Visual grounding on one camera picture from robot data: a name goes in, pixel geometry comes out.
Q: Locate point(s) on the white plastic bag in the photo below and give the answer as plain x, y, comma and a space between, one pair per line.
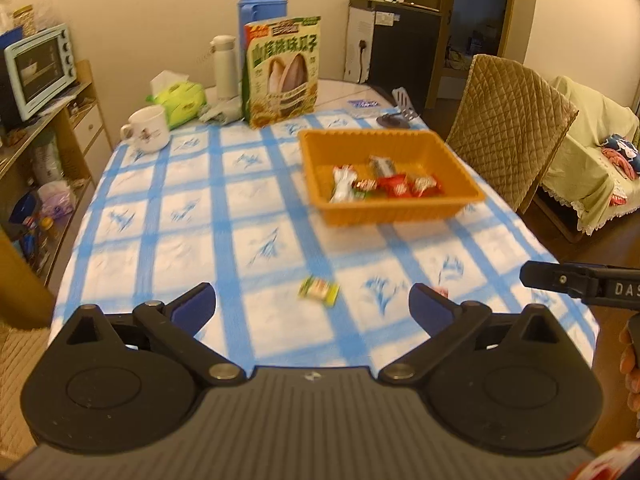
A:
47, 160

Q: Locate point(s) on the grey cloth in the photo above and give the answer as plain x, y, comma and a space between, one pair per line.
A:
222, 112

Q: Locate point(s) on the quilted brown chair seat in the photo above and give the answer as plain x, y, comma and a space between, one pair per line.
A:
20, 385

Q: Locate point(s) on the green covered sofa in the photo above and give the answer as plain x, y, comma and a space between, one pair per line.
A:
580, 160

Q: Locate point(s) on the blue bowl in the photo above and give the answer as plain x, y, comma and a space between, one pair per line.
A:
25, 209

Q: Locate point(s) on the white cartoon print mug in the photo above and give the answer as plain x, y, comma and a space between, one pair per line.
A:
150, 130

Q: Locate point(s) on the black cabinet appliance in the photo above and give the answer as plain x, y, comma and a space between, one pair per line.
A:
405, 55

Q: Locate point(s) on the green tissue pack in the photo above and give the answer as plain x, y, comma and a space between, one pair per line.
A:
180, 102

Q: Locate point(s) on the blue thermos jug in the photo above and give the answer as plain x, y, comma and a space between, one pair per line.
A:
260, 5

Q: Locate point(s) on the orange plastic tray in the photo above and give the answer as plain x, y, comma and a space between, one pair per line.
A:
320, 170

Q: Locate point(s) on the blue checked tablecloth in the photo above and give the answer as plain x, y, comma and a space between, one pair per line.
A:
225, 240

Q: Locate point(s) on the black sesame snack packet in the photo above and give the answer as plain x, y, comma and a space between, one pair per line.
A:
382, 165

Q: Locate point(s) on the white insulated bottle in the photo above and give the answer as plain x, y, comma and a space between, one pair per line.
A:
225, 67

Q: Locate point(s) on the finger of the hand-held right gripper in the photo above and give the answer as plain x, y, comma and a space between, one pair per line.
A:
555, 277

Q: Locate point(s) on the yellow green candy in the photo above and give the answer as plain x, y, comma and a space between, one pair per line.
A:
319, 290

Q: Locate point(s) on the person's right hand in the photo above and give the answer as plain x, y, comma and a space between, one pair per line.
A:
632, 385

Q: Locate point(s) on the large sunflower seed bag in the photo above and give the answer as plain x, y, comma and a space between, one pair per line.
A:
282, 75

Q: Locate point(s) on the long green silver snack packet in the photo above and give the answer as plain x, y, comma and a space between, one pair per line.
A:
342, 185

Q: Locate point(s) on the small red candy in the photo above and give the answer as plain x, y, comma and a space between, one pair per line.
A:
427, 185

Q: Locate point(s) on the purple tissue pack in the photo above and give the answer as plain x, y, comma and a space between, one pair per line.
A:
57, 199

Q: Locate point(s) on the printed cushion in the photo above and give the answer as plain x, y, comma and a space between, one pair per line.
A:
622, 155

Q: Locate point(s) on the white phone stand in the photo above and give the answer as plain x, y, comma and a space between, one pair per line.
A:
404, 105

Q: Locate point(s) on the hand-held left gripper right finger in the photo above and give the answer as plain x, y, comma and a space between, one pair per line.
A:
430, 307

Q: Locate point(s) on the mint toaster oven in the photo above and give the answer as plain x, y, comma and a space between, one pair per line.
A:
40, 70

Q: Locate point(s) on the wooden shelf cabinet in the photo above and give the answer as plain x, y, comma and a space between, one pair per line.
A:
92, 135

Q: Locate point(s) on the large red snack packet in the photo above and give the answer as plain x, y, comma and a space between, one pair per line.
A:
394, 186

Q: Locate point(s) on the red white printed cloth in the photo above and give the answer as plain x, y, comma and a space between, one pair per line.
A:
610, 462

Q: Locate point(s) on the blue white flat packet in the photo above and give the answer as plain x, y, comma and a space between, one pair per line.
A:
364, 104

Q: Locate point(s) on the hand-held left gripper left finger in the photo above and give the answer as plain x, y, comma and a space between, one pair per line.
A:
192, 307

